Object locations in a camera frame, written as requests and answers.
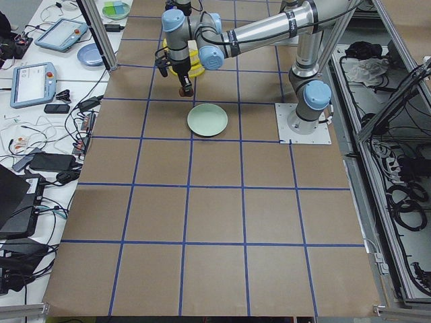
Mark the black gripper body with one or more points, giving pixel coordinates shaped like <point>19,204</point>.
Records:
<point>182,69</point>

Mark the brown bun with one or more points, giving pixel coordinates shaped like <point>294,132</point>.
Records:
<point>186,95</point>

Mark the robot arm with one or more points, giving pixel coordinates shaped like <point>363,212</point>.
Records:
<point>304,20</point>

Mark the right yellow bamboo steamer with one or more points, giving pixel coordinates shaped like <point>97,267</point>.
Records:
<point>197,68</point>

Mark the pale green plate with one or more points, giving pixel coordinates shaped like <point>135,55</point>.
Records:
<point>207,120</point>

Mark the green dish with blocks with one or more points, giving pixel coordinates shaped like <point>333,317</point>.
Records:
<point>116,10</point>

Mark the blue plate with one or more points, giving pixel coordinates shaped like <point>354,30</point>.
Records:
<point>89,55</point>

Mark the teach pendant far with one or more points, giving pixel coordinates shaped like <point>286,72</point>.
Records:
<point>62,35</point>

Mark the teach pendant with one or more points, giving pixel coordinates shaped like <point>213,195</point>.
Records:
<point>33,85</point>
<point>62,35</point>

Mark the teach pendant near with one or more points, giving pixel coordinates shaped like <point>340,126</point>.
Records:
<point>33,85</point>

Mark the black laptop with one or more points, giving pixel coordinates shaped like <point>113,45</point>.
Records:
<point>20,196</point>

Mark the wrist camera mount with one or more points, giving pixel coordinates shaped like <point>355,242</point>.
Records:
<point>162,63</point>

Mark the aluminium frame post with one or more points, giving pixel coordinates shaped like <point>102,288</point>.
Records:
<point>92,17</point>

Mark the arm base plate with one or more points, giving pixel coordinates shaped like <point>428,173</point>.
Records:
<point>293,130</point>

